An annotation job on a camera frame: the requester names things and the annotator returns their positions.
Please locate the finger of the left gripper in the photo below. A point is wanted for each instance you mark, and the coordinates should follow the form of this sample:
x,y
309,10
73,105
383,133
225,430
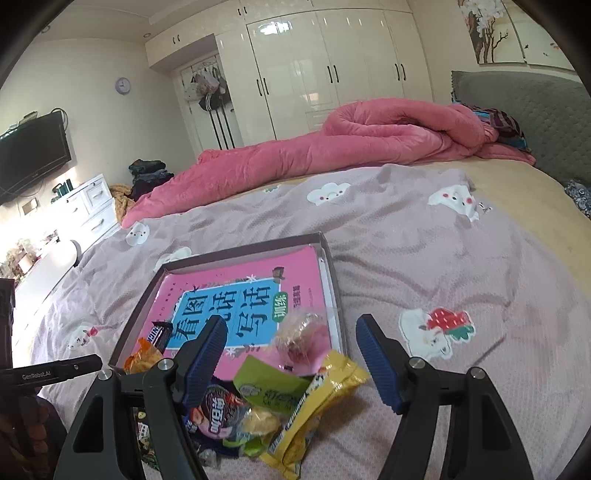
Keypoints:
x,y
25,379

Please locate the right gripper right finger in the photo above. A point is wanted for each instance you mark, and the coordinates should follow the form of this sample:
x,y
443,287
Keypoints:
x,y
482,442

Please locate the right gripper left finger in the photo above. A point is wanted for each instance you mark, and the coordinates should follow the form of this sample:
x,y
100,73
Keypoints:
x,y
102,441

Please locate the green peas black packet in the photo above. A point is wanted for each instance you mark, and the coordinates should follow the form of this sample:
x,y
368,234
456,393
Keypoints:
x,y
145,445

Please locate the orange biscuit pack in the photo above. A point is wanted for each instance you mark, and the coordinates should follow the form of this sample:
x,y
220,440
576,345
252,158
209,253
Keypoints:
x,y
143,359

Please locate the blue Oreo packet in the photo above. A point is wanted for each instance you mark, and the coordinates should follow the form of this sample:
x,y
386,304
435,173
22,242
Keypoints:
x,y
216,423

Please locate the Snickers bar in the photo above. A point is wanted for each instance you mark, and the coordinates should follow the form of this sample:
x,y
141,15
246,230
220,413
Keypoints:
x,y
157,333

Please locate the yellow Alpenliebe candy packet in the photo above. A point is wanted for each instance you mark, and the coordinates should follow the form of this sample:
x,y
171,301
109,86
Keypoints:
x,y
337,378

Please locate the green milk candy bag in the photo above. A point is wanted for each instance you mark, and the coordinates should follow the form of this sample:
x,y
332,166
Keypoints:
x,y
271,396

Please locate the clear pink candy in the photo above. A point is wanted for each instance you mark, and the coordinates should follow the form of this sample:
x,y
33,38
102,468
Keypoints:
x,y
302,337

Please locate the dark cardboard box tray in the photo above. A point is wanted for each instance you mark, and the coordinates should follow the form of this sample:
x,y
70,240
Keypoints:
x,y
333,304

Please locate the lilac patterned bed sheet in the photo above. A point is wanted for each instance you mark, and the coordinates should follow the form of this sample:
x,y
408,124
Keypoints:
x,y
489,265

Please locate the white drawer cabinet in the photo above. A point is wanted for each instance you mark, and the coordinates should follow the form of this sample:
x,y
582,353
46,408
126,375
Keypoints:
x,y
42,252

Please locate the tan fuzzy garment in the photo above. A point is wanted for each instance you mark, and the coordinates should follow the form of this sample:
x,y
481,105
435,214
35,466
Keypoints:
x,y
122,199

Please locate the pink blue children's book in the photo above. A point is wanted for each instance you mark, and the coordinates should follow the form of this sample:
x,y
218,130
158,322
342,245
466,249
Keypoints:
x,y
251,297

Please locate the pile of dark clothes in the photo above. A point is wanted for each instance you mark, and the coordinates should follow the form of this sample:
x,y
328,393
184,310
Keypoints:
x,y
147,175

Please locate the dark patterned pillow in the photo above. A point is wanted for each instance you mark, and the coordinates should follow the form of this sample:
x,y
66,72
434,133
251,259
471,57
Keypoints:
x,y
580,195

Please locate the colourful folded clothes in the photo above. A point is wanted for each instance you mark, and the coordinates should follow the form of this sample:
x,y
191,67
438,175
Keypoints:
x,y
503,124

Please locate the pink fleece blanket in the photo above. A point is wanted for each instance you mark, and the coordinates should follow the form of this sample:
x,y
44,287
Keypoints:
x,y
364,133

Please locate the grey padded headboard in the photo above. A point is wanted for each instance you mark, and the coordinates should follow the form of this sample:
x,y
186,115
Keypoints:
x,y
553,112

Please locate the bags hanging on door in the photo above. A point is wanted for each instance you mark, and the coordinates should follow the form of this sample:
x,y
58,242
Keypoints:
x,y
208,88

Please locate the white wardrobe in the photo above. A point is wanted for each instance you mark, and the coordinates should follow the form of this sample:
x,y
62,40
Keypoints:
x,y
289,64

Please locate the wall mounted television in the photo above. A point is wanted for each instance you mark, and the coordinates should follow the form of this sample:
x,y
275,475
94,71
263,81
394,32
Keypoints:
x,y
31,152

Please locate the round wall clock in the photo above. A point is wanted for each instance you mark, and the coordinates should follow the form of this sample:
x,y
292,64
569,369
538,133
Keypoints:
x,y
122,86

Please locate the floral wall painting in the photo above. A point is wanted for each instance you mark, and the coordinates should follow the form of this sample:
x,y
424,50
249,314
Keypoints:
x,y
502,33

